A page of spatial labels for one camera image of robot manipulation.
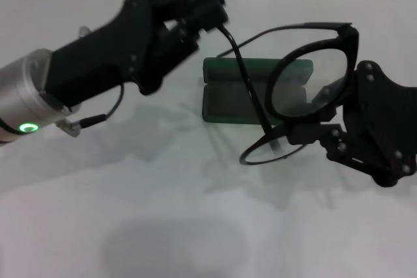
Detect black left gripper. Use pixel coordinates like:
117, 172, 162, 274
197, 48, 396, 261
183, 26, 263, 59
42, 0, 167, 113

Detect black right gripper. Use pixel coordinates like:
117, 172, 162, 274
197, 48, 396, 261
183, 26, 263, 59
287, 59, 417, 188

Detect black round-lens glasses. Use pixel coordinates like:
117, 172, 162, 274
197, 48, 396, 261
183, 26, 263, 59
216, 21, 361, 165

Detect green glasses case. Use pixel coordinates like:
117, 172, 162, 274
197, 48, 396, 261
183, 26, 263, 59
201, 57, 314, 126

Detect grey left gripper cable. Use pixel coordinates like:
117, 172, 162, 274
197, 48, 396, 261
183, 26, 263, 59
55, 81, 126, 138

